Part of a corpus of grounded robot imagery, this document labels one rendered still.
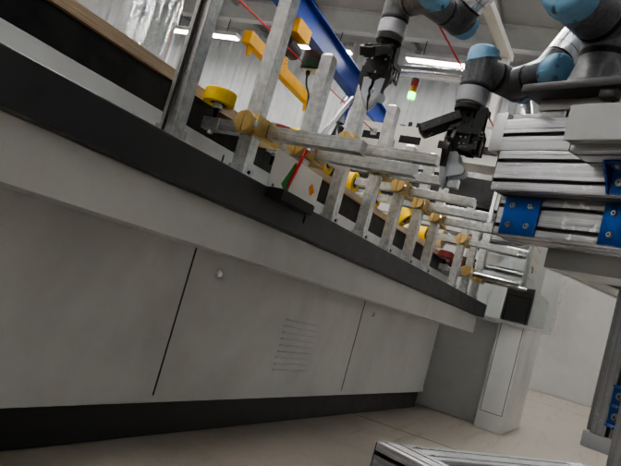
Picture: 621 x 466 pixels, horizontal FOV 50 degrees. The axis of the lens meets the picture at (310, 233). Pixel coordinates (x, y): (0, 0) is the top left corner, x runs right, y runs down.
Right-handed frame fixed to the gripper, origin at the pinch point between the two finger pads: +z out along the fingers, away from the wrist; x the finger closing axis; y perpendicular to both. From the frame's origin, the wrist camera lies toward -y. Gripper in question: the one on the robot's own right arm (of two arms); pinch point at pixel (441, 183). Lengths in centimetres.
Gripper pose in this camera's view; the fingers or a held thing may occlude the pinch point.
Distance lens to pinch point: 163.7
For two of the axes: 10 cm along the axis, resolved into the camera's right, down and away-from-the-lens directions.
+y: 8.6, 2.0, -4.7
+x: 4.3, 2.0, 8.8
